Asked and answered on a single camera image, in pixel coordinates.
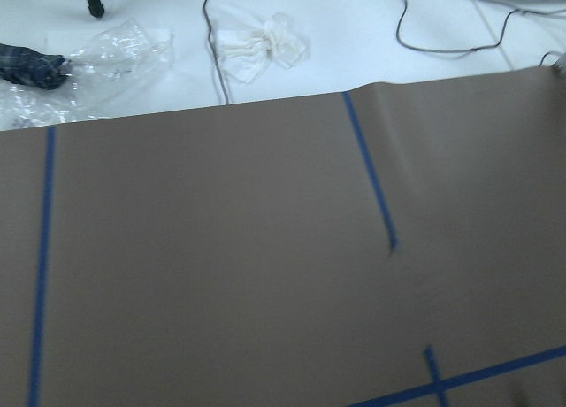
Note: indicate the crumpled white cloth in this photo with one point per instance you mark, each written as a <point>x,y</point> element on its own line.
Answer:
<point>246,49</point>

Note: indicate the clear plastic bag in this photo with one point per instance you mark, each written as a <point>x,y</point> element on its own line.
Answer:
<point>109,65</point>

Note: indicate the brown paper table cover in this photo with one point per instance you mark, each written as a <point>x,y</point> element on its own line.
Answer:
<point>395,244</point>

